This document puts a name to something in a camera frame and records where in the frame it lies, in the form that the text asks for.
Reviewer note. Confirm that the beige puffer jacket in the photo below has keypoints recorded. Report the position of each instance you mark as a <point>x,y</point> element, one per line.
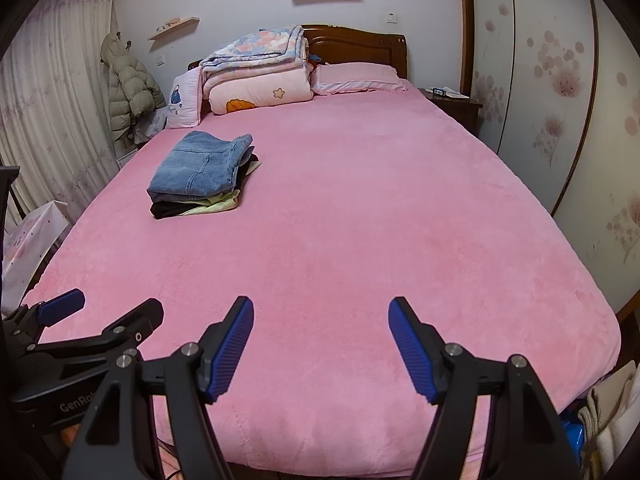
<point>127,85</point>

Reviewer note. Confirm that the light wooden wall shelf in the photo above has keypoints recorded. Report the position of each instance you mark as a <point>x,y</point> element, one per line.
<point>174,28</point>

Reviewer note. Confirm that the dark wooden headboard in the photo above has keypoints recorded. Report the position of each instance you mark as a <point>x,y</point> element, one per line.
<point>360,45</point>

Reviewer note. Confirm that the small black box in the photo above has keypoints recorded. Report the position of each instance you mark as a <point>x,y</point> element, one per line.
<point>440,92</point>

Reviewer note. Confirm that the white plastic bag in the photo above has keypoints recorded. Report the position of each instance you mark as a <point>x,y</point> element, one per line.
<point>150,127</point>

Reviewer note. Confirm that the wardrobe with floral doors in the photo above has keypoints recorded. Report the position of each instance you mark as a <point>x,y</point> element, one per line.
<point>540,85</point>

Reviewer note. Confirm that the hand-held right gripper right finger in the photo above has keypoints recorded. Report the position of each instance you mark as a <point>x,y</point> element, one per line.
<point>412,355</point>

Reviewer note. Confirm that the pink pillow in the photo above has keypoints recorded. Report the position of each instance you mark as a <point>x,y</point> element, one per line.
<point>357,77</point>

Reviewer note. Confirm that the white cushion with blue print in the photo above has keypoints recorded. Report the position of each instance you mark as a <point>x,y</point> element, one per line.
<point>182,100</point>

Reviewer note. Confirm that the pale floral curtain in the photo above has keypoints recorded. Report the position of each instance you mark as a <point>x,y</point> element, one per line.
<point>50,110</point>

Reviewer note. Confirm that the bed with pink blanket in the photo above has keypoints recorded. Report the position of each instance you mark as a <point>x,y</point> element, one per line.
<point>375,210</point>

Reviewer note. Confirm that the dark wooden nightstand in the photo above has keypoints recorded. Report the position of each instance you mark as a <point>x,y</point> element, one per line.
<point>460,110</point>

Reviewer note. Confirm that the white gift bag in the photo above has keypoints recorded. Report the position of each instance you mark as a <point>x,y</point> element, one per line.
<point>35,245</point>

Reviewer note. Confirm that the folded floral quilt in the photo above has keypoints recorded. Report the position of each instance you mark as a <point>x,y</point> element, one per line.
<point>250,47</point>

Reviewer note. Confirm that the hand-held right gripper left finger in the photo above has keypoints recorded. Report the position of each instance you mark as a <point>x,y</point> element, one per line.
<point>230,350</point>

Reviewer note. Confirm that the pile of cream clothes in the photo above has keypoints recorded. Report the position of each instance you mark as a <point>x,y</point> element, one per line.
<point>615,420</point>

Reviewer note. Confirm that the green and black folded garment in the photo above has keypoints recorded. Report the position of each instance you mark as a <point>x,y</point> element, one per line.
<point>210,206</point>

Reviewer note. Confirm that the white paper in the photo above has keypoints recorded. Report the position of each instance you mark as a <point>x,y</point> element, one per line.
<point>459,95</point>

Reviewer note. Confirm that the blue bag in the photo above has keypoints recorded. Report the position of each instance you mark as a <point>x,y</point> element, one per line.
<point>572,435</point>

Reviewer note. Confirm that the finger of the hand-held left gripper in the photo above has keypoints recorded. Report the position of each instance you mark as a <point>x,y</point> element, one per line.
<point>120,330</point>
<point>60,305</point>

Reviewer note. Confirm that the blue denim jacket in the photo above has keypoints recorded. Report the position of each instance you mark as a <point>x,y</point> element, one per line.
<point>200,165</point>

